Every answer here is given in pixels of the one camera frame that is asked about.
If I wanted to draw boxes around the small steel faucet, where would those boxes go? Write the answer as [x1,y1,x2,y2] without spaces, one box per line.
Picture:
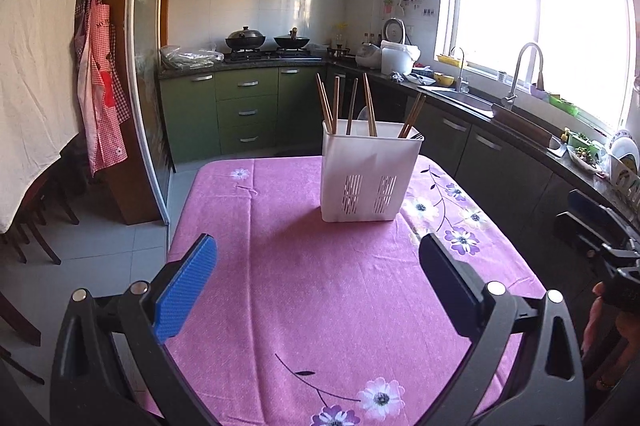
[449,47,471,93]

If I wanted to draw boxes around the red checked apron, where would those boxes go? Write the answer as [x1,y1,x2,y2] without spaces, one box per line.
[74,0,132,177]

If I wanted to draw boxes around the kitchen window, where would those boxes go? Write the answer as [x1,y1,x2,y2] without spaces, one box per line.
[435,0,636,132]

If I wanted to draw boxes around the wooden cutting board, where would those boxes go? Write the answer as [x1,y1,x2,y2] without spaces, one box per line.
[492,103,563,148]

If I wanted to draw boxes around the dark wooden chair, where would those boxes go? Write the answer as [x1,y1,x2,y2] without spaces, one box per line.
[0,146,81,267]

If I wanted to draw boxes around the steel kitchen sink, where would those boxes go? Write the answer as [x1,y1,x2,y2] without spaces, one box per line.
[425,86,496,112]

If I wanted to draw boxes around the bunch of wooden chopsticks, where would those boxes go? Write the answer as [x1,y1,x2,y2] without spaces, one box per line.
[315,72,428,139]

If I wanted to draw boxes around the glass sliding door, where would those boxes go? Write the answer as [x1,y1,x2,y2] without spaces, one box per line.
[125,0,176,227]

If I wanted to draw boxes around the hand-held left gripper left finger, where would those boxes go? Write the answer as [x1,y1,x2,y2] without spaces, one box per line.
[50,233,221,426]

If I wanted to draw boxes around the white plastic utensil holder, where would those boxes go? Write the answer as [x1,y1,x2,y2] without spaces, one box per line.
[321,118,420,223]

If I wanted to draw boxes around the black gas stove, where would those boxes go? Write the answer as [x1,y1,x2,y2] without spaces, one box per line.
[222,48,323,63]

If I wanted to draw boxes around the white plastic bucket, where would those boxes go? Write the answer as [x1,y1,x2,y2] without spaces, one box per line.
[381,40,421,76]

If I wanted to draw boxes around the dark base cabinet run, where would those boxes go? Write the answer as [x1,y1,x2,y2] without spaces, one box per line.
[325,66,640,307]

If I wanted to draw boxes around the dish rack with plates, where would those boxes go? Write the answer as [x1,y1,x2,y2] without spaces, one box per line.
[605,130,640,207]

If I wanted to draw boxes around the round grey lid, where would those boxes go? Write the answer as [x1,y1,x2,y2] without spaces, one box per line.
[382,18,406,44]

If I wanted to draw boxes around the black wok with wooden handle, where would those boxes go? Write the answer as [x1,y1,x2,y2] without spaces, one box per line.
[273,27,312,50]

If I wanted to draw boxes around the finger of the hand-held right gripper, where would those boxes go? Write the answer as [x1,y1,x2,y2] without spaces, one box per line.
[567,188,628,229]
[555,211,608,258]

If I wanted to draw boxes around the white rice cooker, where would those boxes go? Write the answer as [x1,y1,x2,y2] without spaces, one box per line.
[356,43,383,68]

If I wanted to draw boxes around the tall curved steel faucet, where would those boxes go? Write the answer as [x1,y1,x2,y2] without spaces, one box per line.
[501,42,546,109]

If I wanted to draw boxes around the green windowsill container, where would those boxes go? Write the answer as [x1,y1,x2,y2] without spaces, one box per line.
[547,93,581,117]

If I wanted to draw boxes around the dark stone countertop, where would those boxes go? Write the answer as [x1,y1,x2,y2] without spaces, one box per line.
[159,53,640,217]

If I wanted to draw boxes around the person's right hand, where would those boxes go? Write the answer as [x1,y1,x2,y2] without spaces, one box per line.
[580,282,640,389]

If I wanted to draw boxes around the purple floral tablecloth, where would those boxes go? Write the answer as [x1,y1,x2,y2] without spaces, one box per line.
[167,154,548,426]

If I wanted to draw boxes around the clear plastic bag bundle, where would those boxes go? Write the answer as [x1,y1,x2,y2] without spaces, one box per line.
[160,45,225,69]

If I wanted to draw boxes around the white hanging sheet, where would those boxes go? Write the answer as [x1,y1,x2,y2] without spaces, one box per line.
[0,0,101,234]

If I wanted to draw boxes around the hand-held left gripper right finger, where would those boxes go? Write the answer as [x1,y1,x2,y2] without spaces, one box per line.
[419,233,587,426]

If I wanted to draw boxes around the black wok with lid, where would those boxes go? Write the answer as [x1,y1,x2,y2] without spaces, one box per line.
[225,25,267,52]

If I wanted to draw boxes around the green base cabinet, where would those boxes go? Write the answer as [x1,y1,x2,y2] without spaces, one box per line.
[159,65,328,164]

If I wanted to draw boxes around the tray of small plants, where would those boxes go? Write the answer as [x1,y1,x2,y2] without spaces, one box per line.
[565,131,607,170]

